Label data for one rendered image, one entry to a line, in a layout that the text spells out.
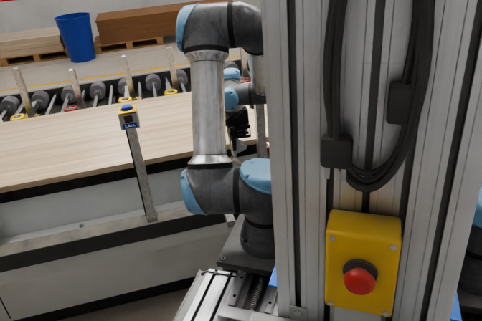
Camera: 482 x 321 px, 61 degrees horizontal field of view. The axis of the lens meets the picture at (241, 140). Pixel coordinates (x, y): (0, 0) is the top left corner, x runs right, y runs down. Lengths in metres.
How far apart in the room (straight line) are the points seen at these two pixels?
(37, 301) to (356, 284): 2.08
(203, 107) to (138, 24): 6.44
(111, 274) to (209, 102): 1.48
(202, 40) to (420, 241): 0.69
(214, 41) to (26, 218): 1.38
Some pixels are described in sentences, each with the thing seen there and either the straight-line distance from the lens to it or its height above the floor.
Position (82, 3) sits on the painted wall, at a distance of 8.77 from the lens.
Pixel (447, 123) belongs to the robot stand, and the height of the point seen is 1.60.
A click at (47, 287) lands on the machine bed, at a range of 2.40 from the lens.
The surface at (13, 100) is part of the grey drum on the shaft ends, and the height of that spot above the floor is 0.84.
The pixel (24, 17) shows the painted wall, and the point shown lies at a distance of 9.02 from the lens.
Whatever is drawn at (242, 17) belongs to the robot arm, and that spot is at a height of 1.60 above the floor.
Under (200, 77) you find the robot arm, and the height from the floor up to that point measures 1.47.
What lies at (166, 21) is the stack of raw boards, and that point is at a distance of 7.44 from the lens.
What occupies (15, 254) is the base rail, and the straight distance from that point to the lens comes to 1.95.
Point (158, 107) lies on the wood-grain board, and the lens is 2.42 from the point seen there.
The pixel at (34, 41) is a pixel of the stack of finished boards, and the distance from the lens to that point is 7.69.
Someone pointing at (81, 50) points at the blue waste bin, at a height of 0.20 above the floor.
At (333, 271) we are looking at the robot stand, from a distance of 0.57.
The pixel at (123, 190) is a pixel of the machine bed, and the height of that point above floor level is 0.74.
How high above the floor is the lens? 1.81
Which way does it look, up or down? 28 degrees down
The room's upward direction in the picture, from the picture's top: 5 degrees counter-clockwise
